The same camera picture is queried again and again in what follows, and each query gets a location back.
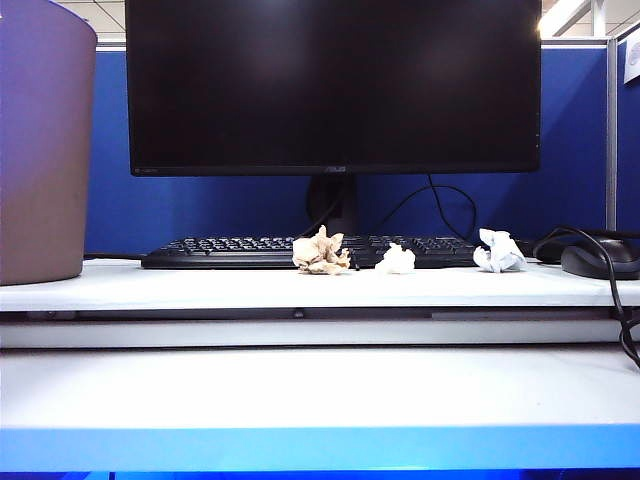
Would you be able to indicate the white paper note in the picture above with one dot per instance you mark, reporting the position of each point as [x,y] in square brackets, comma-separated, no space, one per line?
[633,62]

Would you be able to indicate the ceiling light panel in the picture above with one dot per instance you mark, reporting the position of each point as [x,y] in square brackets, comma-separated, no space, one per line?
[563,15]

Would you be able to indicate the large printed white paper ball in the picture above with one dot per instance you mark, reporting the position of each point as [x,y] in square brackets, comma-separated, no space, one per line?
[501,250]

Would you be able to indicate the brown paper ball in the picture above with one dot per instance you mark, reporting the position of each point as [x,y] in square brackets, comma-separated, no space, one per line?
[316,252]

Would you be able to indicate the black Logitech keyboard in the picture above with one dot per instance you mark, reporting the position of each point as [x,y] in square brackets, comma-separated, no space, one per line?
[225,250]

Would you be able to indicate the grey partition post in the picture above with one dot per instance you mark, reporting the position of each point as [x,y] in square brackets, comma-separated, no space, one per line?
[611,150]

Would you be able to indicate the black Asus monitor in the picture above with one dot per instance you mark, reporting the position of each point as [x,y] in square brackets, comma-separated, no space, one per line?
[330,85]

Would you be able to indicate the black and grey Logitech mouse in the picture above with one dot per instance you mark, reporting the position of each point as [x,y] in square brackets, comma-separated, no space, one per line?
[586,265]

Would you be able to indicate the small white tissue ball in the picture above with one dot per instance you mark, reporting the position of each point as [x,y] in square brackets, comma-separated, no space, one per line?
[396,261]

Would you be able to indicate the black monitor stand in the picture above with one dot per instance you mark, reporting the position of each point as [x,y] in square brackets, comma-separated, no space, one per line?
[349,200]

